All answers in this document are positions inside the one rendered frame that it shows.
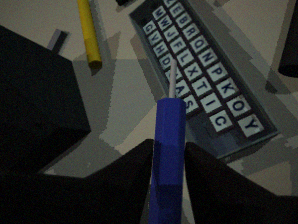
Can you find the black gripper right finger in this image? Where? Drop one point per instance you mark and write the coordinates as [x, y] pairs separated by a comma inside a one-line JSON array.
[[220, 195]]

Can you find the blue stylus with grey tip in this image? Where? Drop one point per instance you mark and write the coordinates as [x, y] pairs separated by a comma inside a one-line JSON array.
[[166, 196]]

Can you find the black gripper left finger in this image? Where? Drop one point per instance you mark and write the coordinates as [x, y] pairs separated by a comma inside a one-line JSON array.
[[113, 195]]

